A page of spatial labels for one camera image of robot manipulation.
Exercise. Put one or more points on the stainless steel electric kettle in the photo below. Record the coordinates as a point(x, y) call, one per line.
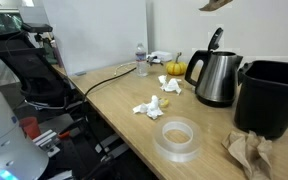
point(219, 80)

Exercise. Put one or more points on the large crumpled brown paper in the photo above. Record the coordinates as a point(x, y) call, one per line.
point(247, 153)

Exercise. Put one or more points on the black plastic waste bin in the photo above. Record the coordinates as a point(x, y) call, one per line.
point(267, 100)

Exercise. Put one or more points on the white crumpled tissue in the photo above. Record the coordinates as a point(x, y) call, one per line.
point(170, 86)
point(152, 110)

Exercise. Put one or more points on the small yellow wrapper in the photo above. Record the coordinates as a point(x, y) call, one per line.
point(165, 102)

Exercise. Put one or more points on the clear plastic water bottle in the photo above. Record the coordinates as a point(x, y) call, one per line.
point(142, 65)

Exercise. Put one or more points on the small grey usb adapter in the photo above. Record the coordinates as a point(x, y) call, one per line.
point(154, 60)

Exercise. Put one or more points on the small orange pumpkin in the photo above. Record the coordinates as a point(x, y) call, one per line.
point(175, 68)

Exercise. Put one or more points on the white power strip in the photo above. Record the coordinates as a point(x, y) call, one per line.
point(162, 55)

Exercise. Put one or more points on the clear plastic wrapper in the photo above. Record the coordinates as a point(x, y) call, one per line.
point(160, 146)

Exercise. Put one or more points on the white partition panel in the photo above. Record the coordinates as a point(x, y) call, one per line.
point(94, 33)

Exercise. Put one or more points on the orange and black clamp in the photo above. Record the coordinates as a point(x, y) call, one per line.
point(64, 134)

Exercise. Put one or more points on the pink slim bottle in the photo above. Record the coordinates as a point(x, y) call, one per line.
point(58, 55)

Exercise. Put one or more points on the green container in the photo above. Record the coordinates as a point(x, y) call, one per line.
point(49, 55)

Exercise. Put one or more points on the black office chair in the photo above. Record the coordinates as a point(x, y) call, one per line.
point(27, 73)

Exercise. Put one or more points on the red cup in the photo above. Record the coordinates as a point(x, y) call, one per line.
point(30, 128)

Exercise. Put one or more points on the black metal table frame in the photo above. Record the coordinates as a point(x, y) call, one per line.
point(84, 150)

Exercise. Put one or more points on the silver aluminium bracket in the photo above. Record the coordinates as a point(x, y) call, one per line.
point(45, 142)

